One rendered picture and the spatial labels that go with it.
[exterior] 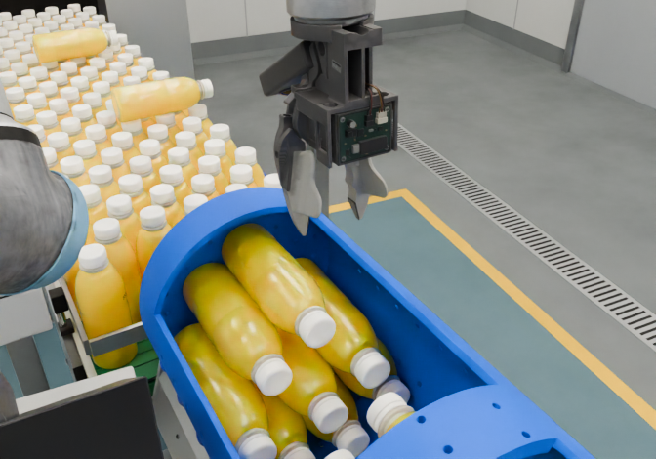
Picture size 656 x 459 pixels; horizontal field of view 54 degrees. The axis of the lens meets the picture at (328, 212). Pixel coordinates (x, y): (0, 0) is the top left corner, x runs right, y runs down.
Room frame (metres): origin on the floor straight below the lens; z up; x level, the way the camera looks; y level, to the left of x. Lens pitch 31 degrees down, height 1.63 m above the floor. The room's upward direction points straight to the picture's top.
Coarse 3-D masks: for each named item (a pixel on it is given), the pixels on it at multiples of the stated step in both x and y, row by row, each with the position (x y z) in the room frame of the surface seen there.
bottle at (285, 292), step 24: (240, 240) 0.66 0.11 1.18; (264, 240) 0.66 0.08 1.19; (240, 264) 0.63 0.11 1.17; (264, 264) 0.61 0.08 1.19; (288, 264) 0.61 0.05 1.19; (264, 288) 0.58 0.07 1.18; (288, 288) 0.56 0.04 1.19; (312, 288) 0.57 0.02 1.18; (264, 312) 0.57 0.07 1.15; (288, 312) 0.54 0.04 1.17
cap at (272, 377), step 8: (272, 360) 0.51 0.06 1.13; (280, 360) 0.51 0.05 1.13; (264, 368) 0.50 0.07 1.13; (272, 368) 0.50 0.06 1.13; (280, 368) 0.50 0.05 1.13; (288, 368) 0.50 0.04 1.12; (256, 376) 0.50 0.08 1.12; (264, 376) 0.49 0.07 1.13; (272, 376) 0.49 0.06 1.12; (280, 376) 0.50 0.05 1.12; (288, 376) 0.50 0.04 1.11; (264, 384) 0.49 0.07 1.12; (272, 384) 0.49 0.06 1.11; (280, 384) 0.50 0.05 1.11; (288, 384) 0.50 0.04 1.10; (264, 392) 0.49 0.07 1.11; (272, 392) 0.49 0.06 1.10; (280, 392) 0.50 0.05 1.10
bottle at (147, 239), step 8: (168, 224) 0.88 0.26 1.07; (144, 232) 0.85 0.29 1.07; (152, 232) 0.85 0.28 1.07; (160, 232) 0.85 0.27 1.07; (136, 240) 0.86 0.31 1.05; (144, 240) 0.84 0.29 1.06; (152, 240) 0.84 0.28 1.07; (160, 240) 0.84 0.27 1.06; (136, 248) 0.85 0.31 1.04; (144, 248) 0.84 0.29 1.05; (152, 248) 0.83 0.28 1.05; (144, 256) 0.83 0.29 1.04; (144, 264) 0.83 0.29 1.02
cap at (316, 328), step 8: (312, 312) 0.54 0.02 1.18; (320, 312) 0.54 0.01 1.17; (304, 320) 0.53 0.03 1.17; (312, 320) 0.52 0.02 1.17; (320, 320) 0.52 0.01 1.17; (328, 320) 0.53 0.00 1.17; (304, 328) 0.52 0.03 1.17; (312, 328) 0.52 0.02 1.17; (320, 328) 0.52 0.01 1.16; (328, 328) 0.53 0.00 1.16; (304, 336) 0.52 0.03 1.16; (312, 336) 0.52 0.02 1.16; (320, 336) 0.52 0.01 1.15; (328, 336) 0.53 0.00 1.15; (312, 344) 0.52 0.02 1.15; (320, 344) 0.52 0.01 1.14
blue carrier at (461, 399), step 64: (256, 192) 0.70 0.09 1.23; (192, 256) 0.66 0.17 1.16; (320, 256) 0.76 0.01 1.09; (192, 320) 0.66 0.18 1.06; (384, 320) 0.64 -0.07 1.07; (192, 384) 0.47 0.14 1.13; (448, 384) 0.53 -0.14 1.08; (320, 448) 0.53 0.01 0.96; (384, 448) 0.32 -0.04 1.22; (448, 448) 0.32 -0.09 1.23; (512, 448) 0.31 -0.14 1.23; (576, 448) 0.34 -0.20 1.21
